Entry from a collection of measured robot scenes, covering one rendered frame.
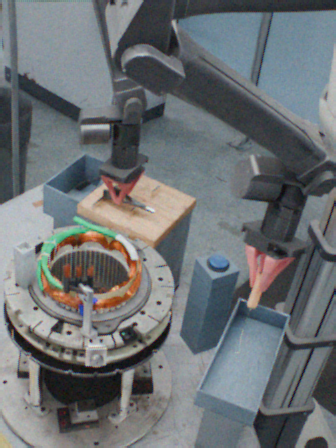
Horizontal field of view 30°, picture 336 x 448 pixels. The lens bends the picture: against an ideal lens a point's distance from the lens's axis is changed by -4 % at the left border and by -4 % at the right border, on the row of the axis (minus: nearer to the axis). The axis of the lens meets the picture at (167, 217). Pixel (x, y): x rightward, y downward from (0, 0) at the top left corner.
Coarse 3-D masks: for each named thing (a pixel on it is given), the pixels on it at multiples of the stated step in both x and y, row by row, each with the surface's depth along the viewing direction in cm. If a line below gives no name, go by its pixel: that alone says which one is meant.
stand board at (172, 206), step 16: (144, 176) 152; (96, 192) 145; (144, 192) 147; (160, 192) 148; (176, 192) 148; (80, 208) 140; (96, 208) 140; (112, 208) 141; (128, 208) 141; (160, 208) 143; (176, 208) 144; (192, 208) 147; (112, 224) 138; (128, 224) 137; (144, 224) 138; (160, 224) 138; (176, 224) 142; (144, 240) 135; (160, 240) 137
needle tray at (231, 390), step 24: (240, 312) 125; (264, 312) 123; (240, 336) 121; (264, 336) 122; (216, 360) 116; (240, 360) 116; (264, 360) 117; (216, 384) 111; (240, 384) 112; (264, 384) 108; (216, 408) 106; (240, 408) 104; (216, 432) 122
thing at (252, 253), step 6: (246, 246) 101; (252, 246) 100; (246, 252) 101; (252, 252) 100; (258, 252) 101; (300, 252) 101; (252, 258) 101; (264, 258) 104; (252, 264) 101; (252, 270) 102; (258, 270) 104; (252, 276) 102; (252, 282) 103
